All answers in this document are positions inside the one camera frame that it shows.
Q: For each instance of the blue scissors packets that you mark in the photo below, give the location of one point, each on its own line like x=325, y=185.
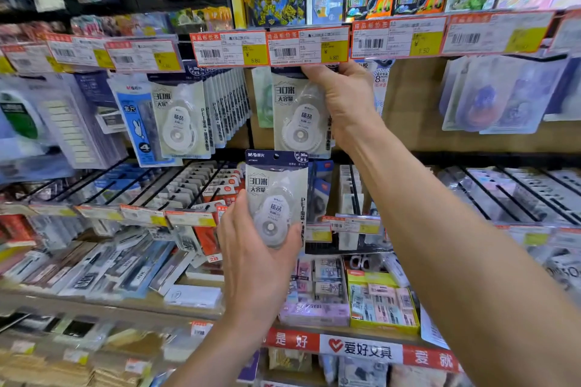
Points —
x=321, y=191

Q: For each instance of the small white blue box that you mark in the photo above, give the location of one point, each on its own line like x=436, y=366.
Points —
x=396, y=271

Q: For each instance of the row of white card packets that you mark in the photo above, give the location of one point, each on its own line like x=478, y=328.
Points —
x=351, y=187

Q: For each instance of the person's right hand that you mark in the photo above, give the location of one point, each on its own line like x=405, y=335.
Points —
x=351, y=105

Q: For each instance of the row of white red packets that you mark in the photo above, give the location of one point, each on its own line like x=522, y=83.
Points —
x=213, y=178

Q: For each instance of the dark blue card packet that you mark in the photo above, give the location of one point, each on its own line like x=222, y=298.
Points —
x=97, y=92

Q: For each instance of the bunch of blue correction tapes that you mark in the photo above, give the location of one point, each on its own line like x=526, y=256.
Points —
x=385, y=83

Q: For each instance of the green label tape packet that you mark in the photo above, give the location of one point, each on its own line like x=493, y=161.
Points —
x=18, y=119

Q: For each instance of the green correction tape packet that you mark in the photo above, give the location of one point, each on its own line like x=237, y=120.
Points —
x=262, y=96

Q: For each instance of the dark purple packet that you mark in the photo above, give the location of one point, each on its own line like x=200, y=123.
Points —
x=248, y=368

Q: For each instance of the person's right forearm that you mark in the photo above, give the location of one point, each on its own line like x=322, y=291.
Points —
x=467, y=255

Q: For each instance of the row of white correction tapes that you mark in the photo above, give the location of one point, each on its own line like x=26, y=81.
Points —
x=181, y=123

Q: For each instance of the white index tab packet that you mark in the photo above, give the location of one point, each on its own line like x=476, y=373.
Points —
x=68, y=128

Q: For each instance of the person's left hand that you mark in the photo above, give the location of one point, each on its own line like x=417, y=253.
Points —
x=256, y=282

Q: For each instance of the stacks of brown envelopes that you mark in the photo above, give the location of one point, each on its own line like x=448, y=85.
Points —
x=59, y=371

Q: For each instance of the white correction tape packet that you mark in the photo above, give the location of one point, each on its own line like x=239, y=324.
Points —
x=272, y=182
x=295, y=128

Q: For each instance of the yellow eraser display box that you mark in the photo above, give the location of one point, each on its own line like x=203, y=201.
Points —
x=381, y=305

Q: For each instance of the white flat box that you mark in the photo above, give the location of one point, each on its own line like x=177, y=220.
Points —
x=193, y=297

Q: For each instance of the pile of pen packets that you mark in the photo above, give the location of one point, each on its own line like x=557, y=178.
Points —
x=100, y=271

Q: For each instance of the rows of grey white packets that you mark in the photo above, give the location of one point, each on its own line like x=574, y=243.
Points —
x=513, y=194

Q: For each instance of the row of orange price tags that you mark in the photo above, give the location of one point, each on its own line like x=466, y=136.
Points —
x=227, y=49
x=190, y=219

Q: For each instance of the red shelf label strip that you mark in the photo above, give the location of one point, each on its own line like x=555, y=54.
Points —
x=290, y=340

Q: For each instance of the row of blue white packets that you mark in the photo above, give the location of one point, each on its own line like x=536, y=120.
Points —
x=109, y=182

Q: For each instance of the pink eraser display box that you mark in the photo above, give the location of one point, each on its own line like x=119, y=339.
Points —
x=317, y=296

